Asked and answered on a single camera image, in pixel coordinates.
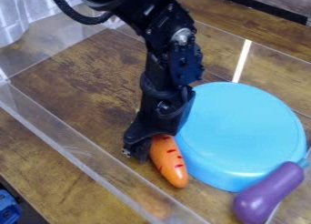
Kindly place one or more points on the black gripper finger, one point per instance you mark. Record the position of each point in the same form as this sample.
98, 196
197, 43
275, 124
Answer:
137, 150

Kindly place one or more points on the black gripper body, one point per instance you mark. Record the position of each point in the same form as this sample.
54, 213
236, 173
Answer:
165, 104

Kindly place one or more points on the orange toy carrot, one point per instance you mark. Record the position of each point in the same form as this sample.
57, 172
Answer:
168, 161

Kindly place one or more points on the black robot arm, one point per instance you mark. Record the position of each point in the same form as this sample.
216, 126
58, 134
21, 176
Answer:
172, 67

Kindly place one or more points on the blue round tray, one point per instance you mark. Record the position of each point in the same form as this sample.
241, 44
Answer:
240, 133

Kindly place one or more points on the purple toy eggplant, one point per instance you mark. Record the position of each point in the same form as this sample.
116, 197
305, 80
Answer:
256, 201

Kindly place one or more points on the blue object at corner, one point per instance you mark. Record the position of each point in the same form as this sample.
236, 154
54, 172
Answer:
9, 208

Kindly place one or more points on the white curtain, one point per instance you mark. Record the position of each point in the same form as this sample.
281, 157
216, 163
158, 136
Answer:
17, 13

